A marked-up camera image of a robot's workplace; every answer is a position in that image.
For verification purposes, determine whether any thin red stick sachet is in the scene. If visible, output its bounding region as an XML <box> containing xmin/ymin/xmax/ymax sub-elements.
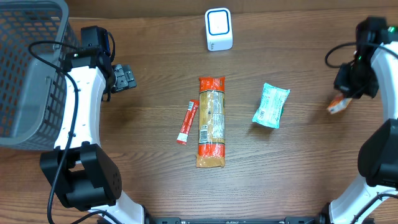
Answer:
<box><xmin>177</xmin><ymin>100</ymin><xmax>200</xmax><ymax>145</ymax></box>

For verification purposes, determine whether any teal tissue packet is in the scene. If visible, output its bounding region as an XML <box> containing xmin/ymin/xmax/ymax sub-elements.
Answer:
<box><xmin>252</xmin><ymin>83</ymin><xmax>290</xmax><ymax>129</ymax></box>

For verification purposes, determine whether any long orange noodle packet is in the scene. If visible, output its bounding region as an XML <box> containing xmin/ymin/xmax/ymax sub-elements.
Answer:
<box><xmin>196</xmin><ymin>77</ymin><xmax>226</xmax><ymax>168</ymax></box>

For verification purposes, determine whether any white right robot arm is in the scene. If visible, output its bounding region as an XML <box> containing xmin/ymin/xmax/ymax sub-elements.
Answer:
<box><xmin>314</xmin><ymin>16</ymin><xmax>397</xmax><ymax>223</ymax></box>

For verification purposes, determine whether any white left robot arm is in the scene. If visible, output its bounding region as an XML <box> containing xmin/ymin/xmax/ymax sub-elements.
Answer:
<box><xmin>40</xmin><ymin>45</ymin><xmax>152</xmax><ymax>223</ymax></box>

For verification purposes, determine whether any white barcode scanner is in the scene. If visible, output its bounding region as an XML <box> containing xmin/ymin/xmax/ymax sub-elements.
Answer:
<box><xmin>205</xmin><ymin>7</ymin><xmax>233</xmax><ymax>52</ymax></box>

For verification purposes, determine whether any dark grey plastic basket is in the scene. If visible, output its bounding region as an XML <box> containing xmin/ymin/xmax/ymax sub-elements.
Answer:
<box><xmin>1</xmin><ymin>0</ymin><xmax>80</xmax><ymax>151</ymax></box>

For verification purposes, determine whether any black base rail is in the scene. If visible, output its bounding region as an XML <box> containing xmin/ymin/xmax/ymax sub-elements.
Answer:
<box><xmin>154</xmin><ymin>217</ymin><xmax>318</xmax><ymax>224</ymax></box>

